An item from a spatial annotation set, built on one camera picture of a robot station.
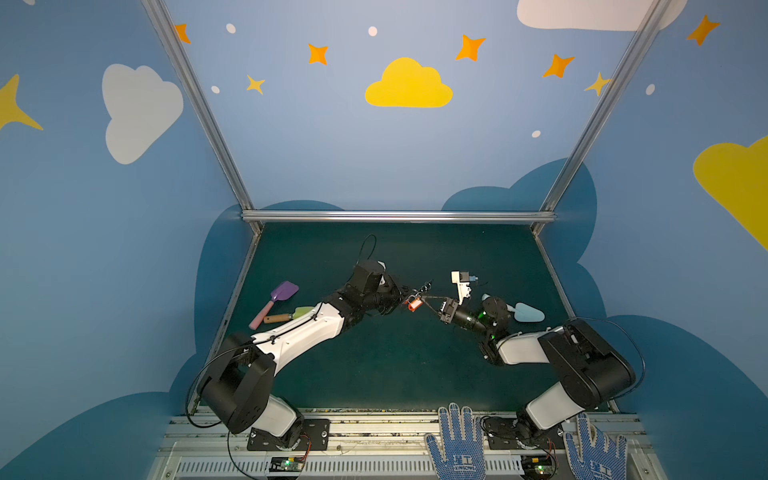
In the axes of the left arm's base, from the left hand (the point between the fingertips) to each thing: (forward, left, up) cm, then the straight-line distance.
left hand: (419, 290), depth 80 cm
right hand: (-1, -2, -2) cm, 3 cm away
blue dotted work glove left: (-34, -11, -20) cm, 41 cm away
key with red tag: (-1, +1, -4) cm, 5 cm away
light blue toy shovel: (+4, -37, -19) cm, 42 cm away
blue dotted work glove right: (-36, -43, -19) cm, 59 cm away
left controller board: (-38, +32, -20) cm, 53 cm away
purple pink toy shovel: (+11, +45, -19) cm, 50 cm away
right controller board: (-37, -29, -21) cm, 51 cm away
